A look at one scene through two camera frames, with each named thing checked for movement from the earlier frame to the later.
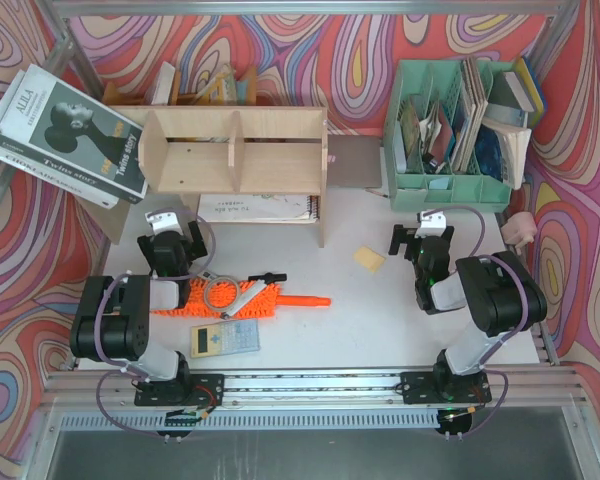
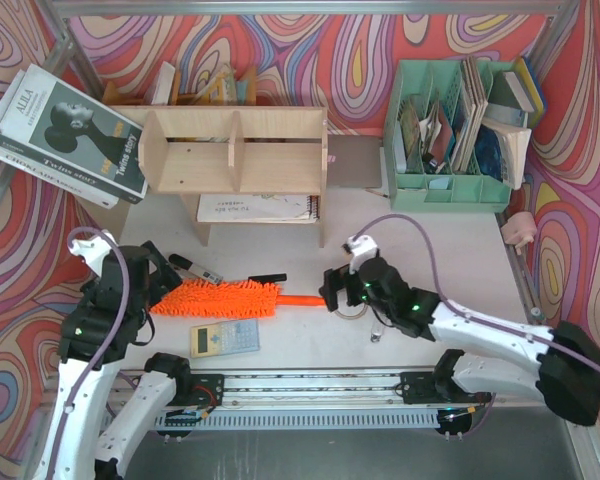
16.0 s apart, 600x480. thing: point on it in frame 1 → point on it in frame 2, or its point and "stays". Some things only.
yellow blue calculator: x=224 y=338 stays
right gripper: x=406 y=242 → x=340 y=286
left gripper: x=191 y=245 → x=161 y=270
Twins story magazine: x=56 y=133 stays
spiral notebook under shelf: x=259 y=208 stays
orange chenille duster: x=210 y=298 stays
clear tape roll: x=209 y=285 → x=351 y=317
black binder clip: x=268 y=278 stays
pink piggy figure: x=519 y=230 stays
